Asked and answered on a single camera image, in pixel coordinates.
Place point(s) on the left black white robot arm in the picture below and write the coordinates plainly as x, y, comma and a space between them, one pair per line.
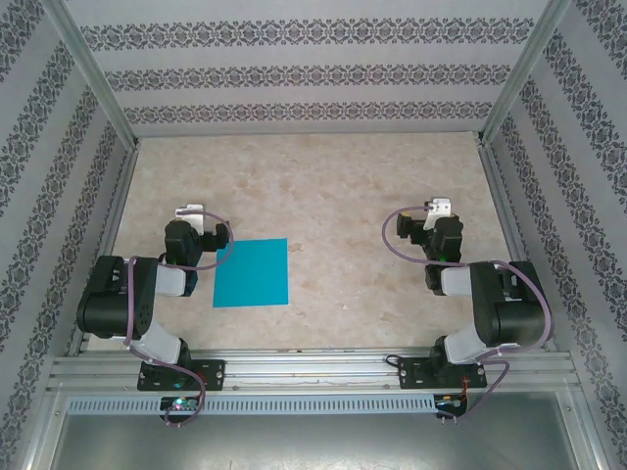
108, 294

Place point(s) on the aluminium table side rail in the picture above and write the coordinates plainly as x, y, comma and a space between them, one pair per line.
115, 210
509, 210

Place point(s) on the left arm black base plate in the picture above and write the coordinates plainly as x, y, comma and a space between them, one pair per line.
215, 374

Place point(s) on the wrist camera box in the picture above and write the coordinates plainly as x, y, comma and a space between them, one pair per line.
191, 213
438, 208

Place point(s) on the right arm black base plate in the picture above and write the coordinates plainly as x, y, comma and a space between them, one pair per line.
416, 374

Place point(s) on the aluminium frame post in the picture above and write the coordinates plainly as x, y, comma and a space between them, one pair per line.
98, 83
519, 83

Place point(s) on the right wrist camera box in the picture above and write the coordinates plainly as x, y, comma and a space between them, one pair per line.
438, 208

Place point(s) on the aluminium mounting rail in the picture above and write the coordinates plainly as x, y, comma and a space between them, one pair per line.
313, 374

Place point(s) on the metal sheet tray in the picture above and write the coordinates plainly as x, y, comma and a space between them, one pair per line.
313, 443

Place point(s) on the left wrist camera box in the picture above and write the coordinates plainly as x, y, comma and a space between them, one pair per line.
191, 213

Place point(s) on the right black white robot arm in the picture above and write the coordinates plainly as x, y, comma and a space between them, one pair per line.
514, 313

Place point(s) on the blue paper sheet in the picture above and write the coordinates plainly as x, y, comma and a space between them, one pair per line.
255, 274

